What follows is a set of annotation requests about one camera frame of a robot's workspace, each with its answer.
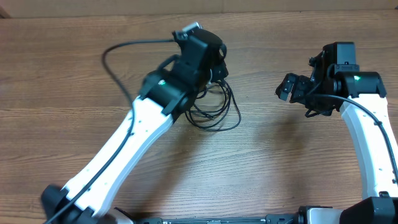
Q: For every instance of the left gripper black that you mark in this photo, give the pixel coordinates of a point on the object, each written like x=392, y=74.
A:
x=220, y=71

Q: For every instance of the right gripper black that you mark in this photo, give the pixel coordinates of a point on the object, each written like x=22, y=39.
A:
x=300, y=85

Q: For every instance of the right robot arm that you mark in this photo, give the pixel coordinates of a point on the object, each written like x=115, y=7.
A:
x=338, y=84

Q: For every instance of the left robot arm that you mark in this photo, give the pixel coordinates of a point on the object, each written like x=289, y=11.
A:
x=166, y=93

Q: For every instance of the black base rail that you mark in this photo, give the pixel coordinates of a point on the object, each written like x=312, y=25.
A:
x=214, y=220

